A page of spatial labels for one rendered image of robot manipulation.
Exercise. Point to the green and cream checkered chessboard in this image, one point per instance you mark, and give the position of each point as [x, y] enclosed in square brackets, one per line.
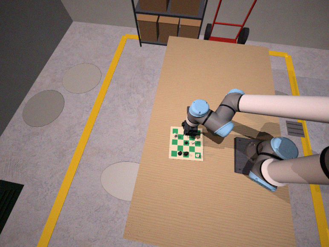
[178, 144]

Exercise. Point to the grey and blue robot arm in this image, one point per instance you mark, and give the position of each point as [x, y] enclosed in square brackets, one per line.
[289, 168]

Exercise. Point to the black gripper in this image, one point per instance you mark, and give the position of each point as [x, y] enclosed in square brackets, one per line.
[189, 130]

